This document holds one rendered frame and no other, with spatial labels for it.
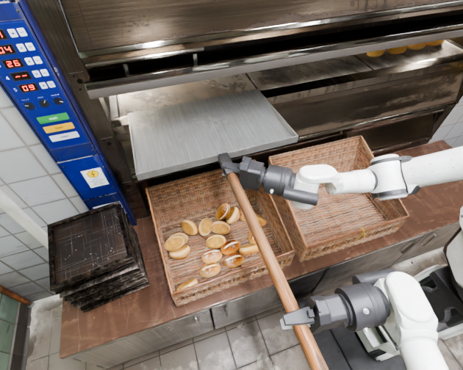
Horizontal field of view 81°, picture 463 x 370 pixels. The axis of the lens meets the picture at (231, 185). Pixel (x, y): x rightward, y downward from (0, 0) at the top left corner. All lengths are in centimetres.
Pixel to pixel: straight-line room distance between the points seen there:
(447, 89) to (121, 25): 164
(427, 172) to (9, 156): 134
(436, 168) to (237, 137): 59
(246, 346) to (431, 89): 175
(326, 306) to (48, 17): 97
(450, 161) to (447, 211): 101
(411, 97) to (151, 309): 165
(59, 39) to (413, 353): 111
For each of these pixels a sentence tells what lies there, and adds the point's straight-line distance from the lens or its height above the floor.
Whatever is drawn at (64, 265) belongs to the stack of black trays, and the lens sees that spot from 119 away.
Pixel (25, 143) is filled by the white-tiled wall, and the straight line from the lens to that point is 119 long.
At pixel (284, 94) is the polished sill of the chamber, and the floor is 118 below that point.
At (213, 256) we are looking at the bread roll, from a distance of 129.
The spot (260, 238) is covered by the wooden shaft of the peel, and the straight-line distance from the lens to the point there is 69.
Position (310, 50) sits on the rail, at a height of 143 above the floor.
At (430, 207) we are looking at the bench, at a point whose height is 58.
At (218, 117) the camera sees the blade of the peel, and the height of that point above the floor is 118.
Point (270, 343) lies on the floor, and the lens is 185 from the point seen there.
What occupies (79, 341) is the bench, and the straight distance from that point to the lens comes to 139.
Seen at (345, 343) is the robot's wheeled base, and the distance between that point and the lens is 178.
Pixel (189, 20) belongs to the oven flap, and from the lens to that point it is 96.
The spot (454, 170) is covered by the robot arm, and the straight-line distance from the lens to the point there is 91.
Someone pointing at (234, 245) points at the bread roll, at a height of 64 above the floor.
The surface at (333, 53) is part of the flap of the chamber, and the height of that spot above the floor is 140.
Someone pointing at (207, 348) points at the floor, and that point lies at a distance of 184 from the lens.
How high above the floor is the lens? 182
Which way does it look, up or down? 51 degrees down
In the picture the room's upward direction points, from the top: straight up
